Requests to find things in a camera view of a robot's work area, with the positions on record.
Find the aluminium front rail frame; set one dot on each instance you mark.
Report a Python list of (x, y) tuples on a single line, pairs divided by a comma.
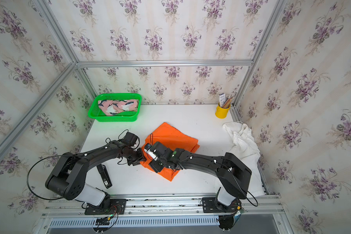
[(143, 211)]

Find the green plastic basket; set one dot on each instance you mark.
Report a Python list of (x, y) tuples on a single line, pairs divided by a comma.
[(96, 114)]

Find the pencils in cup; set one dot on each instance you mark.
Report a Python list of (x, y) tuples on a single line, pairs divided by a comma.
[(225, 100)]

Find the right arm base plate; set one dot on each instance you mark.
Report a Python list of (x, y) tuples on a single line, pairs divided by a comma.
[(211, 205)]

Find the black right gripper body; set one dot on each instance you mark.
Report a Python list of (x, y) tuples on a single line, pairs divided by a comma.
[(157, 165)]

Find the white cloth garment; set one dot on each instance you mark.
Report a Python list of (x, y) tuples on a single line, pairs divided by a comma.
[(246, 150)]

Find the pink shark print shorts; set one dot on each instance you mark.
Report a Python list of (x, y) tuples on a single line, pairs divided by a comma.
[(114, 107)]

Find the yellow pen cup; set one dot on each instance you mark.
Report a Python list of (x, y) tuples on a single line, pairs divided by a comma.
[(221, 112)]

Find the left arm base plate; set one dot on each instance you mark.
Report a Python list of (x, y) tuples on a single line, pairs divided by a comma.
[(113, 206)]

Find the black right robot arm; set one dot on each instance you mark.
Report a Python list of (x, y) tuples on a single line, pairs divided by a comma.
[(233, 174)]

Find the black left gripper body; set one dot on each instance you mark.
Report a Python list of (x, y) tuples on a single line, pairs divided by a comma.
[(136, 157)]

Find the black remote-like device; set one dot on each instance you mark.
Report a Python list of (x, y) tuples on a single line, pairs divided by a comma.
[(102, 170)]

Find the small green-lit circuit board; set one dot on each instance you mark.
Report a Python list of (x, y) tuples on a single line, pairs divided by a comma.
[(103, 221)]

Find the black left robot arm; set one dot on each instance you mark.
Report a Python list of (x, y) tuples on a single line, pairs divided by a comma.
[(68, 177)]

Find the orange shorts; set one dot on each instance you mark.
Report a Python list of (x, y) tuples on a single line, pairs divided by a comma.
[(172, 138)]

